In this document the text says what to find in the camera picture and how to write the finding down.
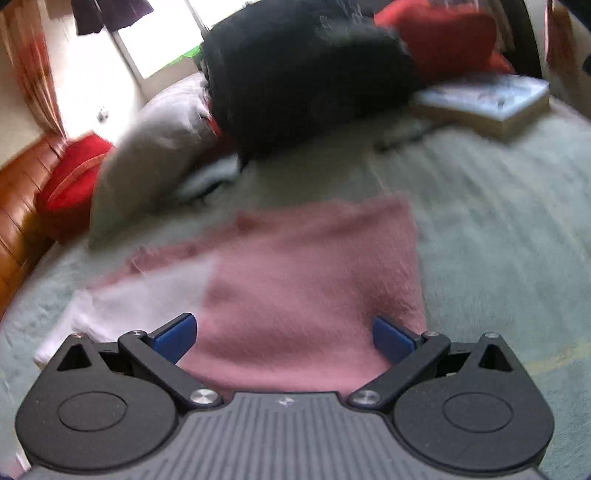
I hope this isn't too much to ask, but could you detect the hanging laundry at window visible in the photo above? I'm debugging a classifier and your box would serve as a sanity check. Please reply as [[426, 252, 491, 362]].
[[70, 0, 153, 36]]

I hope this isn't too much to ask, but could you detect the red quilt right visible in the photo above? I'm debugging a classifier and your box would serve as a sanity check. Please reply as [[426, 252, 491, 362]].
[[374, 1, 515, 85]]

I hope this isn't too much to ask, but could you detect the pink and white sweater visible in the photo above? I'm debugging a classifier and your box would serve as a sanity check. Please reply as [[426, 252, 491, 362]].
[[34, 195, 426, 395]]

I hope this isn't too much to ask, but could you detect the red quilt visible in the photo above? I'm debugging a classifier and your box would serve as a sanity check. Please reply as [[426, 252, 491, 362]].
[[35, 132, 114, 244], [374, 1, 515, 85]]

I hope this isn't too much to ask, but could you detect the green plaid bed blanket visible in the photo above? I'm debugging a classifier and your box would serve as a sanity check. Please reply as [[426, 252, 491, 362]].
[[1, 103, 590, 479]]

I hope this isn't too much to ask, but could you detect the red plaid curtain left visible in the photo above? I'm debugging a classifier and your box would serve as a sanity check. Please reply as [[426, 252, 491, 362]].
[[1, 1, 67, 139]]

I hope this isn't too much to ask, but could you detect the grey green pillow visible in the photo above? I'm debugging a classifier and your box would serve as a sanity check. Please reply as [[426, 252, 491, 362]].
[[88, 73, 218, 248]]

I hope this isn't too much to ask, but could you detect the black backpack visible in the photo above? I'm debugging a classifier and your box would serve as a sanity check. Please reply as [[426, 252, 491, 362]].
[[202, 1, 422, 164]]

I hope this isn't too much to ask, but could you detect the red quilt left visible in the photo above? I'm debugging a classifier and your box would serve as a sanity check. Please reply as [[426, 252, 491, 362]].
[[35, 132, 114, 244]]

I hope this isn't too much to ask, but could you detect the wooden headboard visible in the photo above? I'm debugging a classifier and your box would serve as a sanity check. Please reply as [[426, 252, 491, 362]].
[[0, 134, 66, 312]]

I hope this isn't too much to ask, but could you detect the blue white book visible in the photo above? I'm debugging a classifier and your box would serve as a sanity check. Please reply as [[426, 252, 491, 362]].
[[411, 73, 550, 140]]

